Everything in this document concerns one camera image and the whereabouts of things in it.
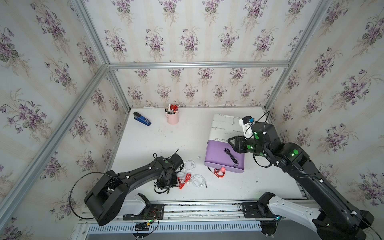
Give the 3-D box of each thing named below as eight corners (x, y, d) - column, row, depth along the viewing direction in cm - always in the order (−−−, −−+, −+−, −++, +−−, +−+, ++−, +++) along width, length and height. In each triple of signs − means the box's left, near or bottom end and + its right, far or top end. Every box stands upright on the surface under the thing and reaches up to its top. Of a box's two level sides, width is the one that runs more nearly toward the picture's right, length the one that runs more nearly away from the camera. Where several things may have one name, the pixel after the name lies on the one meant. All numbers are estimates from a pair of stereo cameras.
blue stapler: (133, 118, 116) (131, 114, 112) (137, 115, 119) (135, 110, 115) (148, 127, 111) (146, 122, 107) (151, 123, 113) (150, 119, 109)
